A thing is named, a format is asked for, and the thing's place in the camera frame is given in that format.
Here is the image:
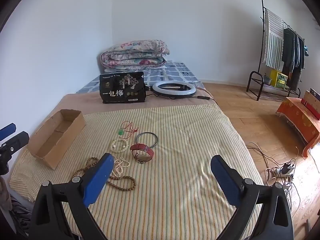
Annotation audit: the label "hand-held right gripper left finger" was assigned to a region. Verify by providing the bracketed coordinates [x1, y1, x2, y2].
[28, 152, 115, 240]

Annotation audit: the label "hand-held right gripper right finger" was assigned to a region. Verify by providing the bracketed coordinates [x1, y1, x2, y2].
[210, 154, 295, 240]

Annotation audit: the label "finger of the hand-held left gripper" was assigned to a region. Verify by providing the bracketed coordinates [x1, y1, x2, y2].
[0, 123, 17, 141]
[0, 131, 30, 174]

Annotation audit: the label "brown wooden bead necklace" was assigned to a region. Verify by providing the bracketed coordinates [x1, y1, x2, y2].
[72, 156, 137, 192]

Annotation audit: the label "white pearl bead strand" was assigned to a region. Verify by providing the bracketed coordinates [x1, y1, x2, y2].
[111, 156, 131, 178]

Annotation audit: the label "pale jade bead bracelet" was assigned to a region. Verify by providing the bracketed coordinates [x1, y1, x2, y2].
[109, 138, 129, 154]

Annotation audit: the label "jade pendant red cord necklace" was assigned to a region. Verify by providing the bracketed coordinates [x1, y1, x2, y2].
[117, 121, 139, 139]

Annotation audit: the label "red strap wristwatch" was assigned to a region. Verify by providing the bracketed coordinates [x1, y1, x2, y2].
[129, 143, 155, 164]

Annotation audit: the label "brown cardboard box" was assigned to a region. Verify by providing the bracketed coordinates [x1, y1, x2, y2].
[27, 109, 86, 170]

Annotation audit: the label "dark metal bangle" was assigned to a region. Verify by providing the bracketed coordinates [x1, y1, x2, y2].
[135, 132, 158, 148]

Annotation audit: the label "yellow striped cloth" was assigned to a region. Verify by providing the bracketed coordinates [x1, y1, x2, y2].
[9, 104, 265, 240]

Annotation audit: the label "white power strip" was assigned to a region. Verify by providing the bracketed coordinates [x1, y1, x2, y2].
[274, 167, 294, 182]

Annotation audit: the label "dark cloth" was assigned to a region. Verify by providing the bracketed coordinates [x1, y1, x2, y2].
[0, 175, 33, 240]

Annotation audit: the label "black snack bag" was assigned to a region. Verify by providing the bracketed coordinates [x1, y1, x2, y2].
[99, 71, 147, 104]

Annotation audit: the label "tan blanket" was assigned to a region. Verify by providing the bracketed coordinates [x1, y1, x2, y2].
[44, 90, 218, 120]

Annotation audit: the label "orange cloth covered table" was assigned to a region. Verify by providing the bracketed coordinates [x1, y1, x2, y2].
[276, 97, 320, 158]

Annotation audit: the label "red flat box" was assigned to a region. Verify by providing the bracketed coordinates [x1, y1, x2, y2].
[301, 99, 320, 120]

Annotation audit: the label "yellow plastic crate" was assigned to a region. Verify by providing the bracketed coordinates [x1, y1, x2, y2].
[269, 69, 288, 88]

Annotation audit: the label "blue checked bedsheet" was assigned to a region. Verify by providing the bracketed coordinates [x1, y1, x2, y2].
[76, 61, 207, 94]

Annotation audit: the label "grey hanging coat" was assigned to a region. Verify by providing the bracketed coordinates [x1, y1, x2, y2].
[287, 65, 302, 92]

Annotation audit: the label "folded floral quilt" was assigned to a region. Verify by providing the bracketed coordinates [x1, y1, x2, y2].
[100, 39, 170, 71]

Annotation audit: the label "striped hanging towel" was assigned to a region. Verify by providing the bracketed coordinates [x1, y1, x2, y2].
[262, 9, 285, 68]

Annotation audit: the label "dark green hanging garment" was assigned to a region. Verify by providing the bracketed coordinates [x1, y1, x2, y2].
[282, 27, 295, 73]

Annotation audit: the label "blue hanging garment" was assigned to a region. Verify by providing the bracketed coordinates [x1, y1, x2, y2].
[294, 34, 301, 68]

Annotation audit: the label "black clothes rack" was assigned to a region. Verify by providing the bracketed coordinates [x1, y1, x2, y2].
[246, 0, 307, 102]

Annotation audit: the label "floor cables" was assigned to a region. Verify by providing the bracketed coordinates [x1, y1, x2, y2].
[246, 141, 320, 218]

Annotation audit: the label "white ring light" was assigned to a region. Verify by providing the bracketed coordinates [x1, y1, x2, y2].
[152, 81, 197, 98]

